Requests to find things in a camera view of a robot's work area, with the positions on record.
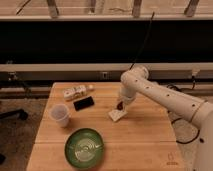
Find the black office chair base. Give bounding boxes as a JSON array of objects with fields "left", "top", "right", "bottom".
[{"left": 0, "top": 109, "right": 28, "bottom": 120}]

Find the white sponge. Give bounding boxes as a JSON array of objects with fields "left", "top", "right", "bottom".
[{"left": 108, "top": 109, "right": 127, "bottom": 122}]

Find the dark red pepper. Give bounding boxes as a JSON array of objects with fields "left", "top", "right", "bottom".
[{"left": 116, "top": 102, "right": 123, "bottom": 110}]

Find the black hanging cable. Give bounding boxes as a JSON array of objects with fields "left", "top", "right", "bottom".
[{"left": 128, "top": 11, "right": 156, "bottom": 71}]

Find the translucent plastic cup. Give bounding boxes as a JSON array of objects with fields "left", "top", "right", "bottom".
[{"left": 49, "top": 104, "right": 69, "bottom": 127}]

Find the black smartphone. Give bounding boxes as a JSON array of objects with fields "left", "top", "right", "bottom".
[{"left": 74, "top": 97, "right": 94, "bottom": 111}]

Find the black floor cable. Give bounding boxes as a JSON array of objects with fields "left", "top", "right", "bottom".
[{"left": 164, "top": 75, "right": 203, "bottom": 145}]

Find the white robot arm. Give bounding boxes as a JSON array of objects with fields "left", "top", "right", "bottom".
[{"left": 119, "top": 66, "right": 213, "bottom": 171}]

